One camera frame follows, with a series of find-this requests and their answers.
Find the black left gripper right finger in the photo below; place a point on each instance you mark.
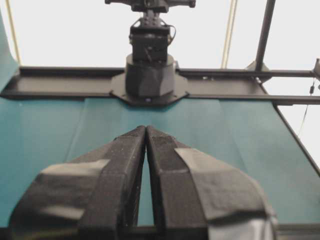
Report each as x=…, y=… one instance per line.
x=198, y=197

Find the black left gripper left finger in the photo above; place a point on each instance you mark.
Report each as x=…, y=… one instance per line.
x=87, y=198

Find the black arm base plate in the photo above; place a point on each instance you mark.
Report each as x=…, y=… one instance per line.
x=149, y=93

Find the black aluminium frame rail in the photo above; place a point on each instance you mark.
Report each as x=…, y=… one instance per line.
x=217, y=84

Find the black vertical frame post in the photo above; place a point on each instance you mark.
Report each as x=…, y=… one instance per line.
x=264, y=34

